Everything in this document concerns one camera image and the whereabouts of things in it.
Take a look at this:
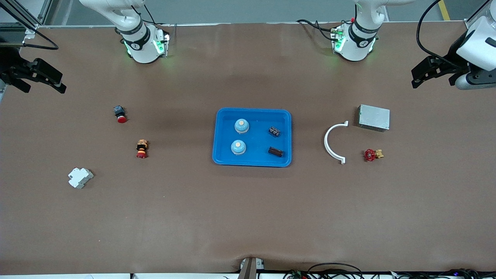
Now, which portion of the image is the black cable bundle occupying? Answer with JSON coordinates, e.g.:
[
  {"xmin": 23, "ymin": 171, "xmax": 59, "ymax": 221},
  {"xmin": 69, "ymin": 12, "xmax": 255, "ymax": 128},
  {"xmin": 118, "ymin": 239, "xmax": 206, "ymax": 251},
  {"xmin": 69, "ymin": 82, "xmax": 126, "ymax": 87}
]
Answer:
[{"xmin": 395, "ymin": 268, "xmax": 496, "ymax": 279}]

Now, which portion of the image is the white circuit breaker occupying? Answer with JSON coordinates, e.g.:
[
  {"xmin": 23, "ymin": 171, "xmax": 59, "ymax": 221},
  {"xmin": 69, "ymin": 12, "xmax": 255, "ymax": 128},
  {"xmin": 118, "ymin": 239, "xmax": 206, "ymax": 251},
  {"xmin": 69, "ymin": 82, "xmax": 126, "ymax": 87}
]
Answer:
[{"xmin": 68, "ymin": 167, "xmax": 94, "ymax": 189}]

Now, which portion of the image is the black base cable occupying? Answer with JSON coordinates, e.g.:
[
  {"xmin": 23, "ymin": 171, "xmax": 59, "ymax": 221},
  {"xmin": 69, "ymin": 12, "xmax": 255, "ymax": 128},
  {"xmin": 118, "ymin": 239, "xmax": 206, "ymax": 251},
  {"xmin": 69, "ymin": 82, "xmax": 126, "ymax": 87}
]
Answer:
[
  {"xmin": 296, "ymin": 19, "xmax": 338, "ymax": 41},
  {"xmin": 132, "ymin": 4, "xmax": 177, "ymax": 37}
]

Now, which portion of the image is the red handled brass valve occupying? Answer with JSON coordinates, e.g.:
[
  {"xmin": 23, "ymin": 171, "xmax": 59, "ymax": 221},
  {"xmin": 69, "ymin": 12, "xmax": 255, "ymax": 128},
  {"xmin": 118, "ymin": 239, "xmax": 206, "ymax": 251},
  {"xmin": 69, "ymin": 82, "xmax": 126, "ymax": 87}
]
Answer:
[{"xmin": 363, "ymin": 149, "xmax": 385, "ymax": 162}]

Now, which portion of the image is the black looped cable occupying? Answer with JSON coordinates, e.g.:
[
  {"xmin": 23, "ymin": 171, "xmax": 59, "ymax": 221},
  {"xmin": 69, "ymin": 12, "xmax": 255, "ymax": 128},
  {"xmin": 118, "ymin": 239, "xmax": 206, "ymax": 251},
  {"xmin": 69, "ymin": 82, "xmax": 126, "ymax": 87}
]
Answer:
[{"xmin": 308, "ymin": 263, "xmax": 363, "ymax": 279}]

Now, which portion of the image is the aluminium frame post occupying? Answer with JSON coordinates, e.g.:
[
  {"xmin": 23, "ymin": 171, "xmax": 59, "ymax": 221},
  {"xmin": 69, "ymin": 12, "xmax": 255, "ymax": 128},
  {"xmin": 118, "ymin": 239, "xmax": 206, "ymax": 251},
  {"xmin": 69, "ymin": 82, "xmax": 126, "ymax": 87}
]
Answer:
[
  {"xmin": 0, "ymin": 0, "xmax": 54, "ymax": 39},
  {"xmin": 466, "ymin": 0, "xmax": 496, "ymax": 29}
]

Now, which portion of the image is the grey metal power supply box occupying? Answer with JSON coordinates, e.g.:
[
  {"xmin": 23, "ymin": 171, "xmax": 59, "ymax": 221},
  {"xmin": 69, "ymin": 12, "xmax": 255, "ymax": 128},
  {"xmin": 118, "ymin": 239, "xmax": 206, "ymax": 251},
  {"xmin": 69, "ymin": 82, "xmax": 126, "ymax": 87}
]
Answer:
[{"xmin": 357, "ymin": 104, "xmax": 391, "ymax": 133}]

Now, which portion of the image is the white base box green light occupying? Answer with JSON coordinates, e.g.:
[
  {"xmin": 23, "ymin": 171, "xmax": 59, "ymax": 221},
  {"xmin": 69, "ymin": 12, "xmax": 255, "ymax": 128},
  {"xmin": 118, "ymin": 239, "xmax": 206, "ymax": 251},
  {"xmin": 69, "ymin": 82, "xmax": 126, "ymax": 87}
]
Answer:
[
  {"xmin": 154, "ymin": 31, "xmax": 170, "ymax": 59},
  {"xmin": 331, "ymin": 25, "xmax": 346, "ymax": 53}
]

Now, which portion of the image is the white curved pipe clamp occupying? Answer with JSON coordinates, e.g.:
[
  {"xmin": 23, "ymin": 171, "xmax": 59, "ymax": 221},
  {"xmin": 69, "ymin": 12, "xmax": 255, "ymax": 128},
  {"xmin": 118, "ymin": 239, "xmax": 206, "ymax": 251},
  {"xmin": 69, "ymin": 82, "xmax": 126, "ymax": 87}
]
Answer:
[{"xmin": 324, "ymin": 121, "xmax": 349, "ymax": 165}]

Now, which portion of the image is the table edge clamp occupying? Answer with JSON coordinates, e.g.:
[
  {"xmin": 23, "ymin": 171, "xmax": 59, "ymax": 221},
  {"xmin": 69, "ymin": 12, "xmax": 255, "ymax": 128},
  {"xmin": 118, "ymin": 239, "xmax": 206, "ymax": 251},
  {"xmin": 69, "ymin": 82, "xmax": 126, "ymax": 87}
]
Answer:
[{"xmin": 238, "ymin": 257, "xmax": 266, "ymax": 279}]

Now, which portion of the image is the blue plastic tray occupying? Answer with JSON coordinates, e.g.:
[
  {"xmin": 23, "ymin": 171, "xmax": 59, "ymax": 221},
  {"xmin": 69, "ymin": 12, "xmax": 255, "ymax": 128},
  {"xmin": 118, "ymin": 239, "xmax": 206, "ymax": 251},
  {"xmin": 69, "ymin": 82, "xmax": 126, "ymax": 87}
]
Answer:
[{"xmin": 212, "ymin": 107, "xmax": 292, "ymax": 168}]

